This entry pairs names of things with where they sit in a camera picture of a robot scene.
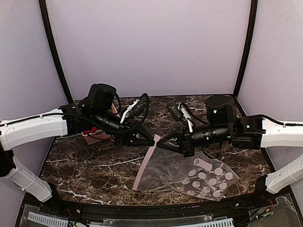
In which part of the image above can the left black frame post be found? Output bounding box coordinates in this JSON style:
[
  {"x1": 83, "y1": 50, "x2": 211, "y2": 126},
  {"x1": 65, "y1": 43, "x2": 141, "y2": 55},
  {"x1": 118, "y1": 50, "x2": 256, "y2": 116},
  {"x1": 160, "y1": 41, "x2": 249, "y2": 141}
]
[{"x1": 38, "y1": 0, "x2": 73, "y2": 104}]

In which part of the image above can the clear zip top bag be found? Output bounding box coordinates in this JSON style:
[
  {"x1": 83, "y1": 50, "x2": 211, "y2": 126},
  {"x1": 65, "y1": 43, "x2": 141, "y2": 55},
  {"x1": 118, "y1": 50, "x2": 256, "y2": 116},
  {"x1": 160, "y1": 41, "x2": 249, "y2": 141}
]
[{"x1": 132, "y1": 135, "x2": 239, "y2": 202}]

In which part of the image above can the black front rail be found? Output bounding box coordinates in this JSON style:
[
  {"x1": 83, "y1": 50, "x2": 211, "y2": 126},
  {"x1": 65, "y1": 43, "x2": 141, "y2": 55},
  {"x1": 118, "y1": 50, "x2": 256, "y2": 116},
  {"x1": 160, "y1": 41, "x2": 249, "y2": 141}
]
[{"x1": 39, "y1": 191, "x2": 278, "y2": 225}]

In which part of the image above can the black frame post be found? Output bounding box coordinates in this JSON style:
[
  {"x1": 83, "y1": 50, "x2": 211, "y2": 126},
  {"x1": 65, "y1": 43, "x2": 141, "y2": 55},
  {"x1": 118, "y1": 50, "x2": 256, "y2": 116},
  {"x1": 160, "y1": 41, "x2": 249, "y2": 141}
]
[
  {"x1": 232, "y1": 0, "x2": 259, "y2": 99},
  {"x1": 38, "y1": 0, "x2": 73, "y2": 104}
]

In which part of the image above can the pink plastic basket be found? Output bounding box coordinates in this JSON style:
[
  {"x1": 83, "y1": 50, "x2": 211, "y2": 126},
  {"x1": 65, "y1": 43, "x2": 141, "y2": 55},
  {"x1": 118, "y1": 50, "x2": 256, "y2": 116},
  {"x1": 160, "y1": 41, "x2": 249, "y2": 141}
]
[{"x1": 82, "y1": 103, "x2": 120, "y2": 145}]

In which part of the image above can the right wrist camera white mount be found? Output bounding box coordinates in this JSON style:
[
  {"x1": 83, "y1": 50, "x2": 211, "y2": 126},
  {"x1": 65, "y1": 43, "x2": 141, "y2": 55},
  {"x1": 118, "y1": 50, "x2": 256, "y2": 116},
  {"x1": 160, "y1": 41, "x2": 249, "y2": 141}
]
[{"x1": 166, "y1": 101, "x2": 193, "y2": 132}]

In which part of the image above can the white slotted cable duct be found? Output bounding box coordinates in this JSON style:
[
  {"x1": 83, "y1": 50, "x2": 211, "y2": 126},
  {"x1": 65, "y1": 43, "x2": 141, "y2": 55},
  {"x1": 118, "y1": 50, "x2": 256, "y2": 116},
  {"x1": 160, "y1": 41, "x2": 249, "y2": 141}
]
[{"x1": 27, "y1": 212, "x2": 234, "y2": 227}]

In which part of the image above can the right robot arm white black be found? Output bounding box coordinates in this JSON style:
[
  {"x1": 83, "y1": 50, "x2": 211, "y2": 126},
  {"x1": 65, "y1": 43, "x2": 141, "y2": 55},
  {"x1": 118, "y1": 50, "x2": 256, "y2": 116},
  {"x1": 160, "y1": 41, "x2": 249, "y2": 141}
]
[{"x1": 157, "y1": 95, "x2": 303, "y2": 194}]

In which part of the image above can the red toy food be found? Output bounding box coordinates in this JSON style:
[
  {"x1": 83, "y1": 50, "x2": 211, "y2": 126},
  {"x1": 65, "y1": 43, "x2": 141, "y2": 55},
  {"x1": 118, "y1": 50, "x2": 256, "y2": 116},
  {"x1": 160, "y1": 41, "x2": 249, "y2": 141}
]
[{"x1": 82, "y1": 127, "x2": 98, "y2": 135}]

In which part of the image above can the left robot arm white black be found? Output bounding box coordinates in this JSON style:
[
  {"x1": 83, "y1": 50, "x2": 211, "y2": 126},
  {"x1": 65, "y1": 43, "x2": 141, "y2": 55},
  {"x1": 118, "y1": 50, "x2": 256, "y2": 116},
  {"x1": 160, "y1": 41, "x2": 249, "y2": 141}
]
[{"x1": 0, "y1": 83, "x2": 155, "y2": 203}]

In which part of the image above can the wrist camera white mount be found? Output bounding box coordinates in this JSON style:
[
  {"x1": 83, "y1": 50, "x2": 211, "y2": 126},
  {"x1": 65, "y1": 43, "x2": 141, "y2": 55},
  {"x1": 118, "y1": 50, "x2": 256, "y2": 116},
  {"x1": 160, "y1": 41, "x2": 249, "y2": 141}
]
[
  {"x1": 166, "y1": 101, "x2": 193, "y2": 132},
  {"x1": 120, "y1": 93, "x2": 150, "y2": 123}
]

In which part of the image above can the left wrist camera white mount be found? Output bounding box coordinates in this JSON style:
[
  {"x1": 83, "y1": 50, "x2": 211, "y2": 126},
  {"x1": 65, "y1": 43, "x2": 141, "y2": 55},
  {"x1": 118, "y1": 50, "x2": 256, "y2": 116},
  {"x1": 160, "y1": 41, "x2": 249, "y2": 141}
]
[{"x1": 120, "y1": 93, "x2": 150, "y2": 123}]

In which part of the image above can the right black frame post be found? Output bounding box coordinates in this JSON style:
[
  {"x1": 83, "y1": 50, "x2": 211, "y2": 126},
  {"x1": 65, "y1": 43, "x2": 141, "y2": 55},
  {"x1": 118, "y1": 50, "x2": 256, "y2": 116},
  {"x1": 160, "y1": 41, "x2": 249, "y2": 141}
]
[{"x1": 232, "y1": 0, "x2": 259, "y2": 99}]

